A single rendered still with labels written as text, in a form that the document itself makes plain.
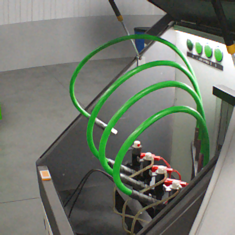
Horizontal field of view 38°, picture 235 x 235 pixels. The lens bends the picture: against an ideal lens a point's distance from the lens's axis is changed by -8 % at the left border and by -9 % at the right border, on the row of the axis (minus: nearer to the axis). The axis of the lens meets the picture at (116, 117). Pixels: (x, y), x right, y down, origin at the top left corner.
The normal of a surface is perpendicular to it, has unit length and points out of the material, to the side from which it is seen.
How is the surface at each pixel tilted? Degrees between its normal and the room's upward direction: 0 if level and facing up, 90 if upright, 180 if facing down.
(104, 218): 0
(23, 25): 90
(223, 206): 76
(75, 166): 90
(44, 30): 90
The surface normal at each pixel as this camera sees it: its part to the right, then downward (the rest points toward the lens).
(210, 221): -0.92, -0.11
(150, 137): 0.33, 0.33
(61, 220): 0.00, -0.94
